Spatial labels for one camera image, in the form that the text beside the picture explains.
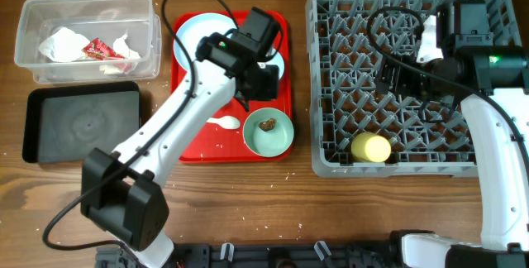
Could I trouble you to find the light blue rice bowl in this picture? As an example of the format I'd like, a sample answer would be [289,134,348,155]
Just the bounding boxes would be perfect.
[266,48,285,80]

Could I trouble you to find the brown food scrap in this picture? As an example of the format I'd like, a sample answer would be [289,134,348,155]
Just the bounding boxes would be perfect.
[259,118,277,132]

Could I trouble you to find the white plastic spoon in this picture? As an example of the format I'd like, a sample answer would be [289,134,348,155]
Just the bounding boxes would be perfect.
[207,116,241,130]

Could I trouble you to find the green bowl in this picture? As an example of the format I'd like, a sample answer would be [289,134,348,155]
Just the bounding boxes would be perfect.
[242,108,294,158]

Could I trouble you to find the light blue plate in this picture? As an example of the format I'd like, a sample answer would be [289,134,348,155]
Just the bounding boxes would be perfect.
[174,13,236,72]

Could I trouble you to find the yellow cup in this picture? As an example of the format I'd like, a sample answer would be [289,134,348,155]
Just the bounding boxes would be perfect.
[351,132,392,163]

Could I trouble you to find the white paper scrap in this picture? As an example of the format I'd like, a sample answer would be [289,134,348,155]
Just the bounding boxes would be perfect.
[99,34,141,74]

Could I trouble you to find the red snack wrapper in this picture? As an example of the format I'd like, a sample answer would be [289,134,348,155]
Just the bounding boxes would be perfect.
[82,38,124,60]

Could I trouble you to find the white tissue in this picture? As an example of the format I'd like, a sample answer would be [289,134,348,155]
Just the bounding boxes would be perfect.
[38,27,90,63]

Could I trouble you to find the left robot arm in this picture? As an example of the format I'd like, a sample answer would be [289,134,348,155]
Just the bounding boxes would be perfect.
[80,7,285,267]

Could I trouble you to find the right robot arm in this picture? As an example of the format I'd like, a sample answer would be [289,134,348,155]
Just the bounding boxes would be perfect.
[375,0,528,267]

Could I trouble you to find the grey dishwasher rack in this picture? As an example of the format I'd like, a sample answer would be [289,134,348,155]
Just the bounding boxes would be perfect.
[306,0,521,178]

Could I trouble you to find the clear plastic waste bin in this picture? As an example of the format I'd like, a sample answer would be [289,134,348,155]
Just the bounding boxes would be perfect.
[14,0,162,84]

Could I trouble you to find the black waste tray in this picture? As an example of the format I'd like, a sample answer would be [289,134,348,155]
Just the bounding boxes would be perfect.
[21,82,141,164]

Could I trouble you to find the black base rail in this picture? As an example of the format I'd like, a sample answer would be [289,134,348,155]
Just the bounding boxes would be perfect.
[95,241,405,268]

